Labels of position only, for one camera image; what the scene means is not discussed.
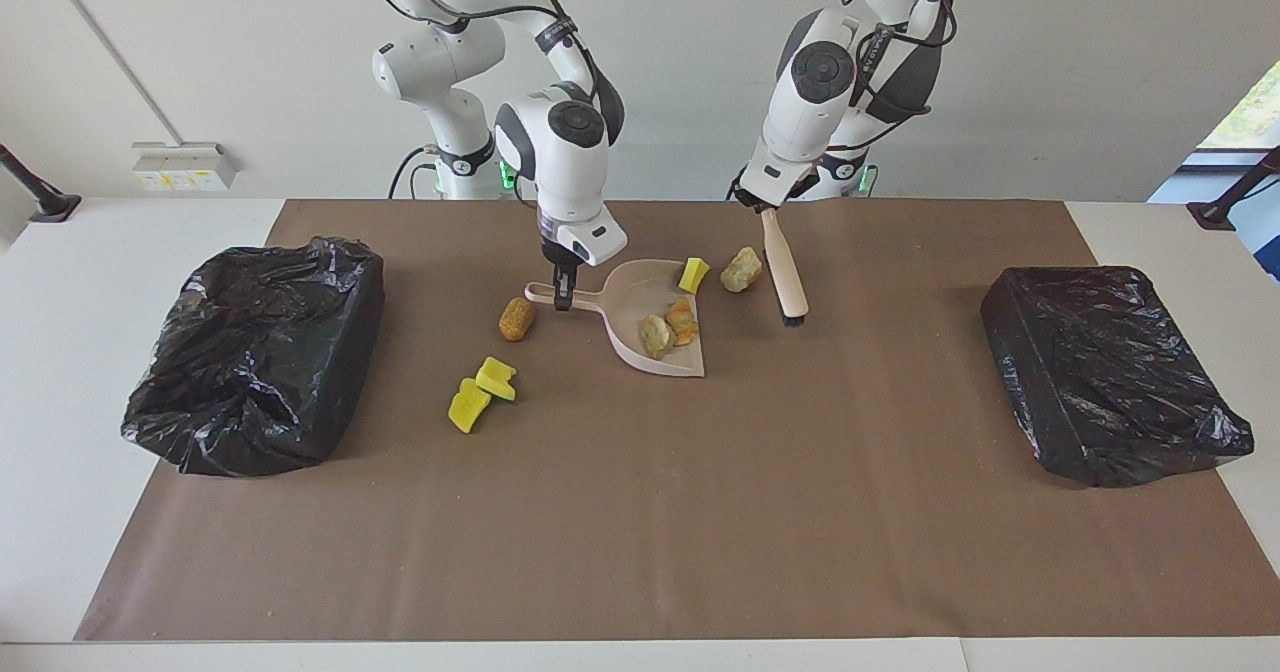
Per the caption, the pink plastic dustpan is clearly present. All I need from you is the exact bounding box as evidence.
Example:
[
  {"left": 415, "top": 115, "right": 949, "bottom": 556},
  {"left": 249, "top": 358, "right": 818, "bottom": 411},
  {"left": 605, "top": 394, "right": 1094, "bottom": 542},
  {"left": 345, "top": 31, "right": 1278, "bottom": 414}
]
[{"left": 525, "top": 258, "right": 708, "bottom": 379}]

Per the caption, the pink handled hand brush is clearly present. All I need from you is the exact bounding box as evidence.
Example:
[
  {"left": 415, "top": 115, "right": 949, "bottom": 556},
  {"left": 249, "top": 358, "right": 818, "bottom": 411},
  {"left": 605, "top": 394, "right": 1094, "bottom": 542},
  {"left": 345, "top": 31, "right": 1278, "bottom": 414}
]
[{"left": 760, "top": 208, "right": 811, "bottom": 329}]

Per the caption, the orange croissant piece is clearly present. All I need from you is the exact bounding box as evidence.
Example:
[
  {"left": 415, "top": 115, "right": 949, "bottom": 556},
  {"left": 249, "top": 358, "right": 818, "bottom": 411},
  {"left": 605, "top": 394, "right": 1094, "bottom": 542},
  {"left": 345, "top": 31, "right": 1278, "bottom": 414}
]
[{"left": 665, "top": 298, "right": 701, "bottom": 346}]

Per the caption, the open black trash bag bin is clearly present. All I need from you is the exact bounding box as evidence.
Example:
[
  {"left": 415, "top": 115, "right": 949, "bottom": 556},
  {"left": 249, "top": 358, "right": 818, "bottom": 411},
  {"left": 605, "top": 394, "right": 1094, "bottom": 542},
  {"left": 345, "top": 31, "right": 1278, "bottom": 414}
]
[{"left": 121, "top": 237, "right": 386, "bottom": 478}]

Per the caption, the flat black trash bag bin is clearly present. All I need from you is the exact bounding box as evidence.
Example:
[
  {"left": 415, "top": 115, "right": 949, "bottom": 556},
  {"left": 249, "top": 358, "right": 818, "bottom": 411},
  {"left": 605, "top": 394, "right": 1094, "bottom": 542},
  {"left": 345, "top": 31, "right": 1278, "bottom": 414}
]
[{"left": 980, "top": 266, "right": 1255, "bottom": 490}]

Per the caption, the brown paper table mat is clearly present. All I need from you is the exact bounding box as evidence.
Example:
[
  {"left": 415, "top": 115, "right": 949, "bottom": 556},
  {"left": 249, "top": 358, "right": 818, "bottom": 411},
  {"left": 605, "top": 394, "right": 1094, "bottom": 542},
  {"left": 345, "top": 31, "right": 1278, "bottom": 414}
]
[{"left": 75, "top": 199, "right": 1280, "bottom": 643}]

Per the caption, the window with green view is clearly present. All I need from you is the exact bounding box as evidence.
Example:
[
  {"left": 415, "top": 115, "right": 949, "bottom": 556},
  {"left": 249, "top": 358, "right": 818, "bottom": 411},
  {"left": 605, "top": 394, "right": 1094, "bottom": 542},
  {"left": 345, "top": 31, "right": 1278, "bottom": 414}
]
[{"left": 1195, "top": 57, "right": 1280, "bottom": 151}]

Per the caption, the black right arm base cable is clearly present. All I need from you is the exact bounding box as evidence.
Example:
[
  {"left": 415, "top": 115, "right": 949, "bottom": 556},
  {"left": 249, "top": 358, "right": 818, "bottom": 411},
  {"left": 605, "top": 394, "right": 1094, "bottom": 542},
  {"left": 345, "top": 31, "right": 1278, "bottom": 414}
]
[{"left": 388, "top": 147, "right": 441, "bottom": 200}]

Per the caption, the white wall socket box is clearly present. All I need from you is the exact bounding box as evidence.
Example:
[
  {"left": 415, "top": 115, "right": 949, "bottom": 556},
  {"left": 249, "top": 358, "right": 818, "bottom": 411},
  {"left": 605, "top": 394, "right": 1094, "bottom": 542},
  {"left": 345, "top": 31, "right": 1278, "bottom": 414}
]
[{"left": 132, "top": 142, "right": 239, "bottom": 191}]

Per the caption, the black camera stand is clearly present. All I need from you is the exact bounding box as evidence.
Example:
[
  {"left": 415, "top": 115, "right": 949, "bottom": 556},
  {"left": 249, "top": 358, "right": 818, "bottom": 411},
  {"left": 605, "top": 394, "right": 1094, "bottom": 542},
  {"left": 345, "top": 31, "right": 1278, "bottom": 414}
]
[
  {"left": 1187, "top": 145, "right": 1280, "bottom": 232},
  {"left": 0, "top": 144, "right": 83, "bottom": 224}
]

